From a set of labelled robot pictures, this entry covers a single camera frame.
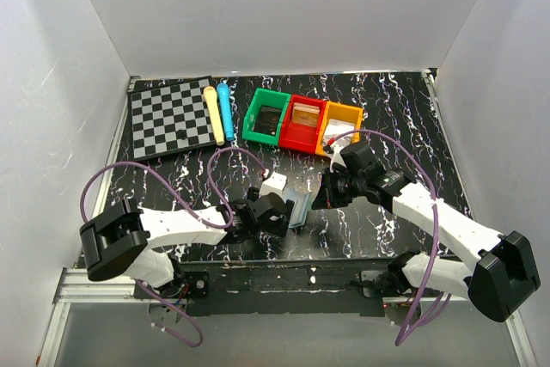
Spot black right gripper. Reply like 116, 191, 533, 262
312, 167, 365, 210

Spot mint green card holder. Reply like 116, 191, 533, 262
286, 189, 315, 229

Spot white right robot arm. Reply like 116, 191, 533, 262
312, 142, 541, 322

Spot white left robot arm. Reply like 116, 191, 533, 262
80, 193, 294, 298

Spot white cards in orange bin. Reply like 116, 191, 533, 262
322, 119, 355, 147

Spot tan cards in red bin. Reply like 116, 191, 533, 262
291, 103, 321, 127

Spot black cards in green bin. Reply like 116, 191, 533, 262
254, 105, 282, 136

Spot red plastic bin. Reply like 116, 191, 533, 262
278, 95, 327, 155

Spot orange plastic bin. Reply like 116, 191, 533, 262
315, 101, 364, 156

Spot green plastic bin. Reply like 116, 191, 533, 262
242, 88, 291, 146

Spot blue marker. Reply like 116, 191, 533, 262
217, 82, 235, 141

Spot cream yellow marker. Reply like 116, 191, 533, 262
203, 86, 224, 146

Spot black grey checkerboard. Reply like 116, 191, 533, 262
128, 76, 216, 161

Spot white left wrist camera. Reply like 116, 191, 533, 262
259, 172, 287, 199

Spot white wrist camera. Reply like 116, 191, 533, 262
259, 172, 287, 199
324, 143, 346, 172

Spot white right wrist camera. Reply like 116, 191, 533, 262
324, 143, 346, 172

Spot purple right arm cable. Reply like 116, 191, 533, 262
328, 128, 452, 347

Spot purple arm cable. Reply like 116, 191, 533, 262
80, 146, 272, 347
328, 128, 452, 347

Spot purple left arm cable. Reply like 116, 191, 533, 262
80, 146, 272, 347

